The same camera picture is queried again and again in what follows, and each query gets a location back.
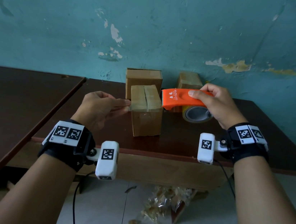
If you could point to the person's right hand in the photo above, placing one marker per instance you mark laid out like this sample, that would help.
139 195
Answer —
222 106

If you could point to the person's left forearm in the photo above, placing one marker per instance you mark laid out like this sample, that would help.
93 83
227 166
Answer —
36 196

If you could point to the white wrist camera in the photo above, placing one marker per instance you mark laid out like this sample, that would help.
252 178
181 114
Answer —
206 149
106 162

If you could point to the small cardboard box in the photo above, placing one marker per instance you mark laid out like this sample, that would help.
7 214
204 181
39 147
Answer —
188 80

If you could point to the person's right forearm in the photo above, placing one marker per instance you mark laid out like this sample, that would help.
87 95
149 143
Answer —
265 212

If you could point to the crumpled clear tape scraps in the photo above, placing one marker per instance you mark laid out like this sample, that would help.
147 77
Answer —
162 207

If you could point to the person's left hand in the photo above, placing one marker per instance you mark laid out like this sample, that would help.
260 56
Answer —
92 108

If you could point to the wide cardboard box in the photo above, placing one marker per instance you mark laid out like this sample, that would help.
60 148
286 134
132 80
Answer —
141 77

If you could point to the person's right thumb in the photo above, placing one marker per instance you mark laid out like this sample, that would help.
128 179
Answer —
197 94

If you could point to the clear packing tape roll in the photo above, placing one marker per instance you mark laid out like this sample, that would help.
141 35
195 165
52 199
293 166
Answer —
196 114

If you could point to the person's left thumb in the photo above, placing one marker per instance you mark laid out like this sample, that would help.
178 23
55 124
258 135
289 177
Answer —
105 95

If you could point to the dark brown wooden table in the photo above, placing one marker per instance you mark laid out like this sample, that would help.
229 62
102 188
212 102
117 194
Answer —
6 113
181 147

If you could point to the tall taped cardboard box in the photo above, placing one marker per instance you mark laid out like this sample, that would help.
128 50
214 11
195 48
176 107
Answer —
146 115

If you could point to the orange tape dispenser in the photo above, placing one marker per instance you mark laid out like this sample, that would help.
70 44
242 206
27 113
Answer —
175 99

